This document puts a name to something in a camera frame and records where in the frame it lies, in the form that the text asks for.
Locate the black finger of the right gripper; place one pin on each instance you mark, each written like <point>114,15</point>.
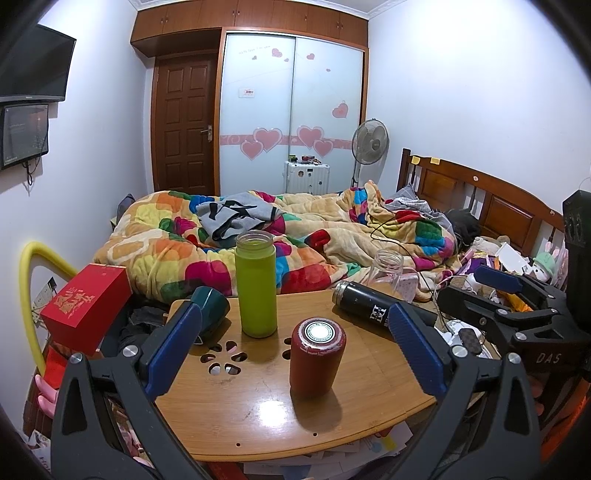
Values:
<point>543,334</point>

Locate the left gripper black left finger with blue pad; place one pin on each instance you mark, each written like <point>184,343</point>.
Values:
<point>106,424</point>

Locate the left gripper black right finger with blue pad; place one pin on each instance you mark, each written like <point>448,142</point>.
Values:
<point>484,426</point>

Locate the red thermos cup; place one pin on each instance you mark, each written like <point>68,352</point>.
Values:
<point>316,348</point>

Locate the black thermos lying down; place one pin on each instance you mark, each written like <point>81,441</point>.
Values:
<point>364,303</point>

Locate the dark teal ceramic cup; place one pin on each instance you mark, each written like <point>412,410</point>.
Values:
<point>214,306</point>

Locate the pink plastic toy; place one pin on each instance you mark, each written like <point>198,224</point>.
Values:
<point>47,397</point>

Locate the green hat plush doll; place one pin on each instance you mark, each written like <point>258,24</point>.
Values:
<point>544,263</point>

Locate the wooden bed headboard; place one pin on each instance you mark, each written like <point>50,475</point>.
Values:
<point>500,207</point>

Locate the red gift box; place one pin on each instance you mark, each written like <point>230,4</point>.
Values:
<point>82,312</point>

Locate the clear glass jar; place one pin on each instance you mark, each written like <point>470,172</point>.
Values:
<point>385,272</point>

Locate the yellow foam tube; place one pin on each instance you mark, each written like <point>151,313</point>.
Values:
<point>31,249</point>

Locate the colourful heart blanket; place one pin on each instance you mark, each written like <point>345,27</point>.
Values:
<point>166,251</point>

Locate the standing electric fan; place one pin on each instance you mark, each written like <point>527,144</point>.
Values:
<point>370,144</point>

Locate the green tall bottle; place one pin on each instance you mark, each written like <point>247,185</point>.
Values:
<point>255,263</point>

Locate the grey black garment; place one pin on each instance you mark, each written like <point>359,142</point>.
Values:
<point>225,219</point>

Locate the white sliding wardrobe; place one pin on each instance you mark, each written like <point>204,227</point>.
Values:
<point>286,98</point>

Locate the brown wooden door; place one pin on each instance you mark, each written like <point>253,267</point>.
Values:
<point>182,124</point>

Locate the wall mounted black box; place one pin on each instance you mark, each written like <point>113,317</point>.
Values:
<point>24,133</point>

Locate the black wall television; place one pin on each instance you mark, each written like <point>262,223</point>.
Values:
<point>37,67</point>

